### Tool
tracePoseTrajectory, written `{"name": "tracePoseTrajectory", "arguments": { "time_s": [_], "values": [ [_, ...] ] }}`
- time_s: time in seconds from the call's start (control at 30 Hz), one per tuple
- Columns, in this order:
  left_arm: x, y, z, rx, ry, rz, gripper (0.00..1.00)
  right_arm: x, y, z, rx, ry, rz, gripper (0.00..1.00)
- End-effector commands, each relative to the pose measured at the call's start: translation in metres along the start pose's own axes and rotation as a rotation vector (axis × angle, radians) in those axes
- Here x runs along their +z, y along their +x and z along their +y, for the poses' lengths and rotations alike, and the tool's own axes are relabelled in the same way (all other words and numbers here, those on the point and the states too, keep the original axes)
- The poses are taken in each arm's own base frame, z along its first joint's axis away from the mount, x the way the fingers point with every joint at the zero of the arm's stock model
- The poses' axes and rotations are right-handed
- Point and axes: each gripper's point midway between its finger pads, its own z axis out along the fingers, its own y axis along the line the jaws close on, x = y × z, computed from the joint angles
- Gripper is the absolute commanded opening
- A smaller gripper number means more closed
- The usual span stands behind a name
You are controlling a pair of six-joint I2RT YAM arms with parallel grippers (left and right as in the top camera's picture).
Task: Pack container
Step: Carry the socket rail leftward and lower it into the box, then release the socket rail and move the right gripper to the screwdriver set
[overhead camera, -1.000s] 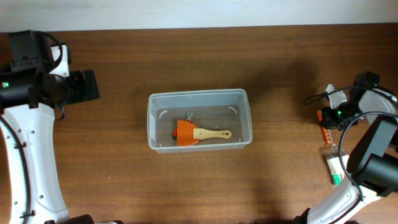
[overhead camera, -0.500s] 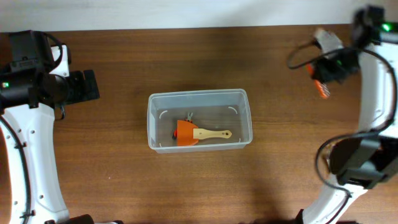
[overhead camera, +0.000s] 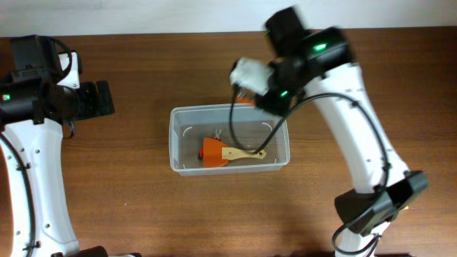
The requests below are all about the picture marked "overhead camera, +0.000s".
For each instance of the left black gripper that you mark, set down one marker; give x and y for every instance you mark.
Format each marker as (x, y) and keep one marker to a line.
(94, 108)

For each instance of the orange socket bit rail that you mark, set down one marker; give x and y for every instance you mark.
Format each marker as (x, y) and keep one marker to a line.
(244, 97)

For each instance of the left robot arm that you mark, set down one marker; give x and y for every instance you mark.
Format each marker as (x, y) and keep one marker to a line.
(38, 99)

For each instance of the orange scraper wooden handle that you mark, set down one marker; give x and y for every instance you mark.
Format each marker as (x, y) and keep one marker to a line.
(217, 154)

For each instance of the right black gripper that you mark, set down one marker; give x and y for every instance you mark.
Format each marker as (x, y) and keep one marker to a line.
(278, 108)

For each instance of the red handled pliers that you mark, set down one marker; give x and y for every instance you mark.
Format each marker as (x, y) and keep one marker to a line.
(217, 136)

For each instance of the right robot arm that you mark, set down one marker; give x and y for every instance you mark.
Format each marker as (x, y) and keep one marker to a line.
(320, 67)

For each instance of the clear plastic container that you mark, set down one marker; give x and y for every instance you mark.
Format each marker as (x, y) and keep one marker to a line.
(190, 125)

